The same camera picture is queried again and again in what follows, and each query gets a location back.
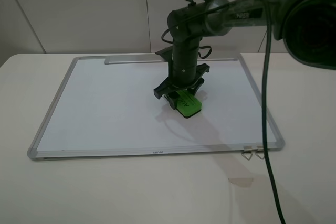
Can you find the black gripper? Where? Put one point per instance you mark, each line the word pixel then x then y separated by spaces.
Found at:
pixel 183 72

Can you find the green whiteboard eraser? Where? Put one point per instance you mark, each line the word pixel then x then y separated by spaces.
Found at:
pixel 187 104

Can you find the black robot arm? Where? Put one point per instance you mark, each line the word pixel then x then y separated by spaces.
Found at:
pixel 306 27

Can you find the white aluminium-framed whiteboard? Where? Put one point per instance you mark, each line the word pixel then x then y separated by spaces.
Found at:
pixel 105 106

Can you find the left metal hanging hook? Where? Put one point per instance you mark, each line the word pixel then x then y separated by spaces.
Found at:
pixel 247 153

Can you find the clear tape piece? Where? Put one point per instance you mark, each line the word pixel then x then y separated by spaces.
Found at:
pixel 243 182

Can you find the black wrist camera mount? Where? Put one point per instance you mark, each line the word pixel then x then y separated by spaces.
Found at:
pixel 166 53

